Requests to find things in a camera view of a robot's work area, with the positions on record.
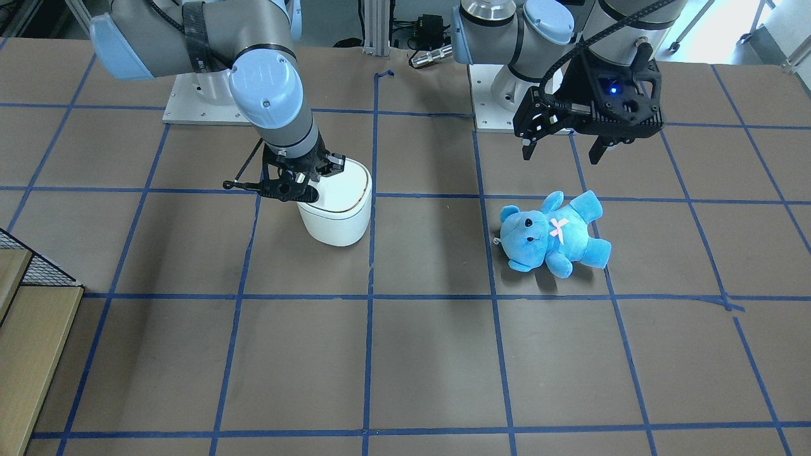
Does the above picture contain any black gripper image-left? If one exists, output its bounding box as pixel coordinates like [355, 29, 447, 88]
[256, 146, 347, 204]

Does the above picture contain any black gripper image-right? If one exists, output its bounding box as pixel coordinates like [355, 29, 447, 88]
[513, 48, 665, 165]

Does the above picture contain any white trash can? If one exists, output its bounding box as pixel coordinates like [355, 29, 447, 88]
[297, 158, 373, 246]

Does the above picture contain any blue teddy bear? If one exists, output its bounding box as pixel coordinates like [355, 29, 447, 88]
[493, 190, 612, 278]

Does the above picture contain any silver metal connector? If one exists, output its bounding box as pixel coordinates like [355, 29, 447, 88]
[408, 44, 454, 69]

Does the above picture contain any black power adapter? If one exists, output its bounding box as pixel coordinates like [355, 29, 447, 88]
[414, 14, 444, 41]

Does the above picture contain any wooden shelf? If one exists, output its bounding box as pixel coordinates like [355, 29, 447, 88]
[1, 250, 84, 455]

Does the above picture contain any black gripper cable image-right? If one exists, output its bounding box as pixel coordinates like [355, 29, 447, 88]
[539, 1, 677, 112]

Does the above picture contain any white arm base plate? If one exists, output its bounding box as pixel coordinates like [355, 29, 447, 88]
[468, 64, 538, 134]
[162, 69, 252, 127]

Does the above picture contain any black gripper cable image-left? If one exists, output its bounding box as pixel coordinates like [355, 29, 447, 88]
[221, 138, 264, 190]

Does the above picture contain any aluminium frame post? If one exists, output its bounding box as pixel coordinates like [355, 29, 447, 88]
[361, 0, 391, 60]

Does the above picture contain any black wire mesh basket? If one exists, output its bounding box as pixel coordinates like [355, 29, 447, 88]
[1, 228, 83, 288]

